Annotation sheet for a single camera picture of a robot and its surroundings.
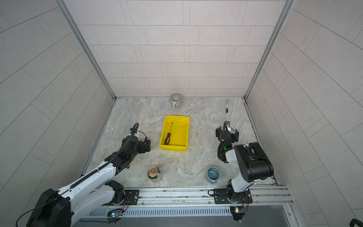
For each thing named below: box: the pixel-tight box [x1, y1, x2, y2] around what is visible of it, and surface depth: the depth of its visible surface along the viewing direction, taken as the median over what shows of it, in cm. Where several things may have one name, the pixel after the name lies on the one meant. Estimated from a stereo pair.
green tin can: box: [147, 165, 161, 181], surface depth 71 cm
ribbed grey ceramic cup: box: [170, 93, 182, 109], surface depth 110 cm
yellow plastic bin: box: [159, 115, 191, 152], surface depth 95 cm
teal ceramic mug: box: [206, 166, 221, 183], surface depth 77 cm
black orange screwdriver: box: [164, 122, 173, 146], surface depth 92 cm
